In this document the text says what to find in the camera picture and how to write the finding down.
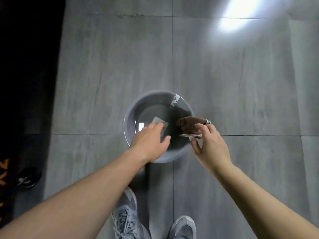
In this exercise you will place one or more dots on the brown and grey cleaning cloth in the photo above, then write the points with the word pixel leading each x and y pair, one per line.
pixel 188 124

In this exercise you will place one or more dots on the person's left forearm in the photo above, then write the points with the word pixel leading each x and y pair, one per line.
pixel 74 204

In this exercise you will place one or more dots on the person's right grey sneaker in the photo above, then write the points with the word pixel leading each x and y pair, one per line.
pixel 183 229

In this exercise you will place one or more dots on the person's left hand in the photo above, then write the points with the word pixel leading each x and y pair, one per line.
pixel 149 144

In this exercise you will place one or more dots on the grey plastic basin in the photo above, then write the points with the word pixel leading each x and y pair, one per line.
pixel 140 107

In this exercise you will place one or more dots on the person's grey sneaker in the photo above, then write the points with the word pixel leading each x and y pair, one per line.
pixel 183 229
pixel 129 216

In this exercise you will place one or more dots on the person's right hand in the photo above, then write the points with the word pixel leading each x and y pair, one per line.
pixel 211 151

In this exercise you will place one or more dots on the person's right forearm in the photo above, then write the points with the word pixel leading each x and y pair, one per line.
pixel 261 204

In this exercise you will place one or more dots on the person's left grey sneaker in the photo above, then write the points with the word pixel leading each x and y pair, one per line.
pixel 129 216

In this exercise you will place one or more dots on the black round object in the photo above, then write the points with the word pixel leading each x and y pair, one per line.
pixel 28 177

